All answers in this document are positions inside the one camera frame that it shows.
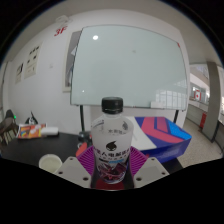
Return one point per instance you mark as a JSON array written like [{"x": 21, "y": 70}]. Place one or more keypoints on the red and black tool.
[{"x": 83, "y": 141}]

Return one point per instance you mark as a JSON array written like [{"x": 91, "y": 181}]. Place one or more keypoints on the colourful flat box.
[{"x": 30, "y": 131}]

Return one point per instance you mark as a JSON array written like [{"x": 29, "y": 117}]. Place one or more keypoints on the small white box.
[{"x": 50, "y": 131}]

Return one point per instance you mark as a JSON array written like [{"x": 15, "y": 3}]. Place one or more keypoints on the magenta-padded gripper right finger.
[{"x": 148, "y": 170}]

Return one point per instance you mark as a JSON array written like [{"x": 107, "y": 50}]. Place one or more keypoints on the small white wall poster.
[{"x": 19, "y": 72}]

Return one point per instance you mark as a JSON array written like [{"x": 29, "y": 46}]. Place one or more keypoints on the red and white hanging sign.
[{"x": 197, "y": 95}]

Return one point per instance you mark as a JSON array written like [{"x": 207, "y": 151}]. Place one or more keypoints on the dark chair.
[{"x": 9, "y": 114}]

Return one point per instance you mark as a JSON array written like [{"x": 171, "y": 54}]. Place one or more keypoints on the red floor cabinet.
[{"x": 203, "y": 120}]

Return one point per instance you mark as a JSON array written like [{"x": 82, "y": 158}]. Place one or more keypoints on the blue red white cardboard box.
[{"x": 163, "y": 136}]

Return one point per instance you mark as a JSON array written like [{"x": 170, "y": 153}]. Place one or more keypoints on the flat round red coaster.
[{"x": 111, "y": 187}]

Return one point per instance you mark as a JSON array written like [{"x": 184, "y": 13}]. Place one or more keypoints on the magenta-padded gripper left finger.
[{"x": 75, "y": 170}]

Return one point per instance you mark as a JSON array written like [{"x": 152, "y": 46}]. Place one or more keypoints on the large white wall poster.
[{"x": 32, "y": 61}]

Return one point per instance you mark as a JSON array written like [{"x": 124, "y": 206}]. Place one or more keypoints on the whiteboard on black stand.
[{"x": 130, "y": 66}]

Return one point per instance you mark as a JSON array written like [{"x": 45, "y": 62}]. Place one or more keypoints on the grey notice board with papers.
[{"x": 70, "y": 63}]

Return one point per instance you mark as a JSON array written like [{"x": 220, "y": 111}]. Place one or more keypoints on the clear bottle with black cap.
[{"x": 111, "y": 146}]

